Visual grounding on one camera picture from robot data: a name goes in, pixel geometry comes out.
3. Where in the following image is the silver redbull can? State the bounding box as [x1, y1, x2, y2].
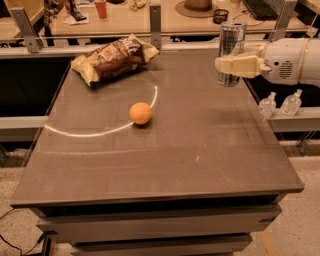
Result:
[217, 21, 247, 87]

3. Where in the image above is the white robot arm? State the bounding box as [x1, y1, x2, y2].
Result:
[215, 38, 320, 87]

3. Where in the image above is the grey metal bracket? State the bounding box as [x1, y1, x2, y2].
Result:
[269, 0, 297, 42]
[11, 7, 43, 53]
[149, 3, 161, 49]

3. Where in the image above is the black mesh pen cup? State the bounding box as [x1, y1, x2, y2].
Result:
[213, 9, 229, 24]

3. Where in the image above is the clear sanitizer bottle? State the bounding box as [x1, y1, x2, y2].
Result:
[280, 89, 302, 116]
[259, 92, 276, 119]

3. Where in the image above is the brown hat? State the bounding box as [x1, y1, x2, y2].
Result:
[175, 0, 217, 18]

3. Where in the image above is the orange fruit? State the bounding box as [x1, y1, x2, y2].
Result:
[129, 102, 152, 125]

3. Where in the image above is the red plastic cup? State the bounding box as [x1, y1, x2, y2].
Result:
[94, 0, 107, 19]

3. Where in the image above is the grey metal bracket middle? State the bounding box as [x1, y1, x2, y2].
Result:
[149, 3, 161, 49]

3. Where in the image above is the black floor cable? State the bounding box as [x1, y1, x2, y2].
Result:
[0, 208, 48, 256]

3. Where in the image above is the grey table drawer base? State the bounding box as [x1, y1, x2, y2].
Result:
[38, 199, 281, 256]

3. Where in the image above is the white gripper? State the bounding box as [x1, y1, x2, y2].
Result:
[215, 38, 311, 85]

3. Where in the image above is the black keyboard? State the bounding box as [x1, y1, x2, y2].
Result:
[242, 0, 278, 21]

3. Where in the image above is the grey metal bracket left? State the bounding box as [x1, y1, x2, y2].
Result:
[11, 7, 43, 53]

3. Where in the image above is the grey metal bracket right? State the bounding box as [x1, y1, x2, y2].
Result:
[269, 0, 297, 42]

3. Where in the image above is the brown chip bag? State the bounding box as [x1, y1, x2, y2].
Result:
[71, 34, 159, 86]

